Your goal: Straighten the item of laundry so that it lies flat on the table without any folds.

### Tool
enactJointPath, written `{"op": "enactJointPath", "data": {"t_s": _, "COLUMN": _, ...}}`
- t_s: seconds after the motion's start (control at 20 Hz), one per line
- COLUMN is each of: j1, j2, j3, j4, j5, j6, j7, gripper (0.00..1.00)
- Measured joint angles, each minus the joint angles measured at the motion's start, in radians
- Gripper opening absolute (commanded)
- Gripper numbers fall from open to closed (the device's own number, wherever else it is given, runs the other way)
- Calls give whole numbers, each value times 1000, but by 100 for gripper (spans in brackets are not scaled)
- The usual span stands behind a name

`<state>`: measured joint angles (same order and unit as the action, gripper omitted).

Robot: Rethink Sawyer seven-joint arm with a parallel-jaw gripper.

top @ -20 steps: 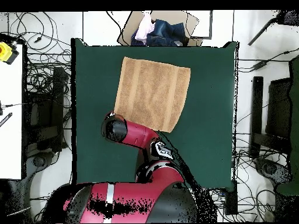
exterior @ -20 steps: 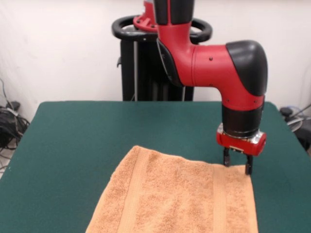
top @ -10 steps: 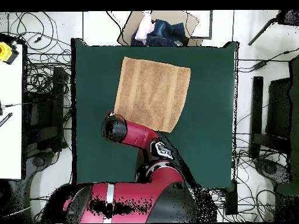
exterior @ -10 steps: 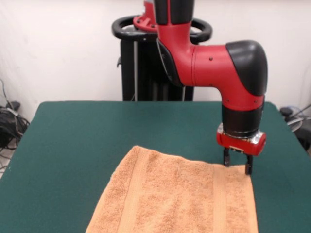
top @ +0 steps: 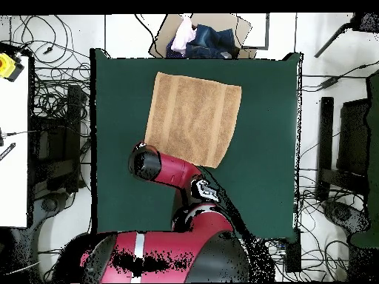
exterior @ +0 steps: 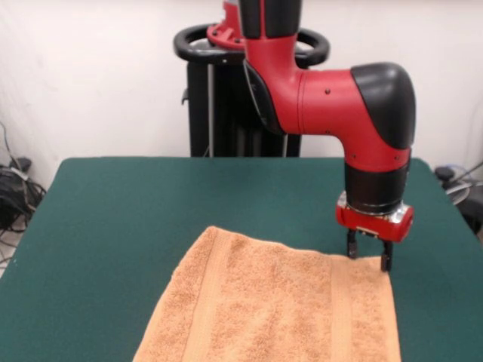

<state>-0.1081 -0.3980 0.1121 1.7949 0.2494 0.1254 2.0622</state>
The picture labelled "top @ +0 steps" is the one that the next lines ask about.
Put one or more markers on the orange terry towel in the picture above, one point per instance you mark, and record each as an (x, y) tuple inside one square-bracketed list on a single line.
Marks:
[(192, 118)]

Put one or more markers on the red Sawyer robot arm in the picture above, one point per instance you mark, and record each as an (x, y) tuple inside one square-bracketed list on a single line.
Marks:
[(177, 254)]

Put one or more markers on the black flat tool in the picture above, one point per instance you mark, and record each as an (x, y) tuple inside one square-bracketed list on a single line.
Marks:
[(7, 151)]

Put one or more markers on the black stand base with caster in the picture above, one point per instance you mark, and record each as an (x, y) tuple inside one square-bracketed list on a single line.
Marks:
[(342, 213), (49, 204)]

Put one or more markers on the pink garment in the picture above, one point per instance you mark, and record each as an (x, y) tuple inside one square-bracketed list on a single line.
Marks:
[(183, 35)]

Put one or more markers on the dark green table cloth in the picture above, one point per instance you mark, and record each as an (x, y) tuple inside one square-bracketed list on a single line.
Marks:
[(260, 148)]

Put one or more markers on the blue denim jeans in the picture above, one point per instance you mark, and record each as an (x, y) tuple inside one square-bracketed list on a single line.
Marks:
[(213, 41)]

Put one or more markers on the white desk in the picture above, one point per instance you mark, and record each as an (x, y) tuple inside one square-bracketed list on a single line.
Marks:
[(13, 177)]

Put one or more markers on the brown cardboard box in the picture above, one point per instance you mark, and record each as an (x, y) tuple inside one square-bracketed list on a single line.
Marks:
[(237, 29)]

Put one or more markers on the yellow emergency stop button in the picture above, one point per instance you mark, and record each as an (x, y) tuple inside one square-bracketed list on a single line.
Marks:
[(7, 66)]

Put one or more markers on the green cloth covered table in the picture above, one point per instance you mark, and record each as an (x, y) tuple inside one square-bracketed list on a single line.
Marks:
[(373, 148)]

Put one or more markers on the black tripod leg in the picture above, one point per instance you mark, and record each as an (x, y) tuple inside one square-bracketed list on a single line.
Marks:
[(367, 22)]

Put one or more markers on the black frame stand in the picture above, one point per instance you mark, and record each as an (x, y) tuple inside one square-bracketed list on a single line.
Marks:
[(72, 118)]

